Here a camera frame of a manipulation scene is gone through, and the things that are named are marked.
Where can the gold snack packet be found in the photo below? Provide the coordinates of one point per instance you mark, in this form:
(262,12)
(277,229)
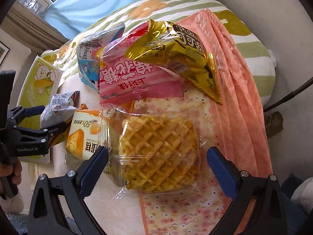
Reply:
(171,53)

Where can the orange cake packet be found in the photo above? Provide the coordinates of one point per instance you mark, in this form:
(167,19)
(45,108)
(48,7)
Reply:
(83,137)

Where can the olive brown bag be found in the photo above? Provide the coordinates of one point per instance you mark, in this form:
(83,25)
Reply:
(273,121)

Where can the person's left hand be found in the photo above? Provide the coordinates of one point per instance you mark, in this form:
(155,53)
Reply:
(16,173)

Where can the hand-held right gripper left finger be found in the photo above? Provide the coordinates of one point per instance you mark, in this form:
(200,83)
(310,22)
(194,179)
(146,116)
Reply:
(94,173)

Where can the floral striped blanket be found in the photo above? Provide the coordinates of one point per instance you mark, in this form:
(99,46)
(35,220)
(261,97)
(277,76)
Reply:
(171,7)

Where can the person's blue trousers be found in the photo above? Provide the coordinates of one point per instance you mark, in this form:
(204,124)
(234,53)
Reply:
(291,200)

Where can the pink snack packet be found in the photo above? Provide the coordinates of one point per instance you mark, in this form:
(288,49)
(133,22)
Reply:
(127,78)

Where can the framed wall picture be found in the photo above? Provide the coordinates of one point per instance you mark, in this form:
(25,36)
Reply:
(3,51)

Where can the blue white snack packet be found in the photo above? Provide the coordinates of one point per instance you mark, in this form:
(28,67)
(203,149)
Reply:
(88,63)

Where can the white table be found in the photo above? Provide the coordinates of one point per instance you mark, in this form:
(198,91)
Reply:
(122,213)

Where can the green cardboard box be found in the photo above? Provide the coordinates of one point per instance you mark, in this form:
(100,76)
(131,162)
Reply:
(46,78)

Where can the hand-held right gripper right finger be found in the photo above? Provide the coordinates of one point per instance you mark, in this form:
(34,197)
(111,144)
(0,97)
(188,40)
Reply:
(221,173)

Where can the brown curtain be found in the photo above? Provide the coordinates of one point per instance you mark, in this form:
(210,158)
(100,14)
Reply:
(27,23)

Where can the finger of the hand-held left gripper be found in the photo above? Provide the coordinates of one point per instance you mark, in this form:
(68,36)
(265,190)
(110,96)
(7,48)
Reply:
(55,128)
(34,110)

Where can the grey white snack packet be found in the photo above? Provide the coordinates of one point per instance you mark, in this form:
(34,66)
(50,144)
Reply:
(55,105)

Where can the light blue cloth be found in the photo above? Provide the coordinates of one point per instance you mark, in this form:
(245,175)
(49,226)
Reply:
(85,7)

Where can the black curved stand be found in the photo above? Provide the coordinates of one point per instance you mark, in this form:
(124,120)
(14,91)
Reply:
(293,93)

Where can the clear waffle packet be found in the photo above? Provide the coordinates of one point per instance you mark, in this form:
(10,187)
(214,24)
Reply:
(159,151)

